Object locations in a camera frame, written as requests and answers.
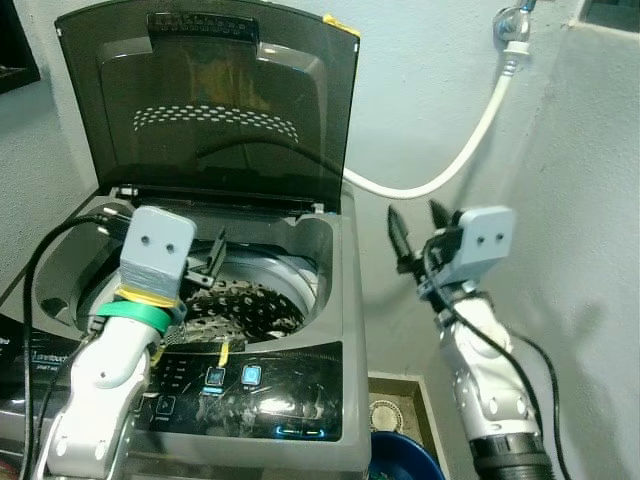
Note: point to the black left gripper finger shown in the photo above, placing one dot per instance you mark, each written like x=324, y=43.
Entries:
x=203, y=262
x=221, y=252

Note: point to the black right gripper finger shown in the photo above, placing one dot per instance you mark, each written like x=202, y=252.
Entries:
x=440, y=216
x=399, y=238

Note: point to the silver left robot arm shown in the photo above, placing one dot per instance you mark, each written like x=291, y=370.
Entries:
x=110, y=370

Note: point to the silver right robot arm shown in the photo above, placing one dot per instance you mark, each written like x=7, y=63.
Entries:
x=490, y=380

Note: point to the grey top-load washing machine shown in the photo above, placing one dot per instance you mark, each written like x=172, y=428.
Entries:
x=340, y=300

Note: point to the perforated steel washer drum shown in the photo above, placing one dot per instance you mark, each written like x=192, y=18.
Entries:
x=250, y=310

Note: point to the yellow sticker strip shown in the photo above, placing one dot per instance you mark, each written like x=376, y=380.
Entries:
x=224, y=354

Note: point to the black washer control panel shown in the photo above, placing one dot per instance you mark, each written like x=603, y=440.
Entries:
x=290, y=395

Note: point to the dark translucent washer lid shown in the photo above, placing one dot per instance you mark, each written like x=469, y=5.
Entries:
x=220, y=90

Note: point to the round floor drain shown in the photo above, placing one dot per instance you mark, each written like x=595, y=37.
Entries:
x=386, y=414

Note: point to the yellow tag on lid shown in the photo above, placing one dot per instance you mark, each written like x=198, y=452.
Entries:
x=342, y=25

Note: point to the dark framed window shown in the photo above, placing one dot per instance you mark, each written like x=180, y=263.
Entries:
x=15, y=45

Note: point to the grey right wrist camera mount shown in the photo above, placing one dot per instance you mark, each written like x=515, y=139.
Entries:
x=485, y=240

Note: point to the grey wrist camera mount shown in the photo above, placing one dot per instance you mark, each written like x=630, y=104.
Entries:
x=157, y=250
x=485, y=240

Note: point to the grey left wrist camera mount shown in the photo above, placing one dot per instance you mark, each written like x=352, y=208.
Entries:
x=157, y=250

